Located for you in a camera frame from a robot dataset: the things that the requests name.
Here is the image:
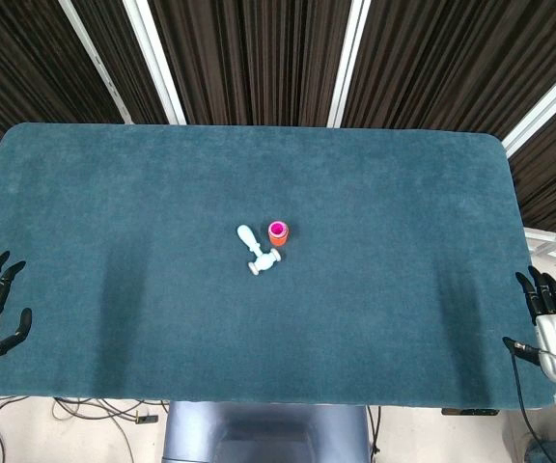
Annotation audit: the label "white toy hammer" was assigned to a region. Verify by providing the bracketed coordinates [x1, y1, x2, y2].
[236, 224, 283, 277]

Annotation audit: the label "flat black device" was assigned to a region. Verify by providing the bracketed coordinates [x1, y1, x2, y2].
[440, 407, 501, 418]

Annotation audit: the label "teal velvet table mat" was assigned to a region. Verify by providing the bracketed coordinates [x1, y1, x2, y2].
[0, 121, 555, 411]

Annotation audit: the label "blue-grey robot torso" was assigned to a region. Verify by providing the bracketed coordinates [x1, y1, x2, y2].
[161, 399, 372, 463]

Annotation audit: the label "orange cylinder with pink top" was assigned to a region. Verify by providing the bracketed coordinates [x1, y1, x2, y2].
[267, 220, 290, 246]

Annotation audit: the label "dark brown pleated curtain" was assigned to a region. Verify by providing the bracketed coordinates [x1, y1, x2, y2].
[0, 0, 556, 235]

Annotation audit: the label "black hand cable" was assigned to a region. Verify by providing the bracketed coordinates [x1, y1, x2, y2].
[505, 340, 556, 463]

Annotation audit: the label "white frame bars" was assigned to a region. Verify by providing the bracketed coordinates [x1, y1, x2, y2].
[523, 226, 556, 269]

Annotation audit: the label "wide white frame post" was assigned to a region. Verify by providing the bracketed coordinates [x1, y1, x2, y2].
[326, 0, 373, 129]
[122, 0, 187, 125]
[502, 67, 556, 158]

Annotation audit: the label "thin white frame post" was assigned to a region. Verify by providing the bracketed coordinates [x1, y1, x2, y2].
[58, 0, 133, 123]

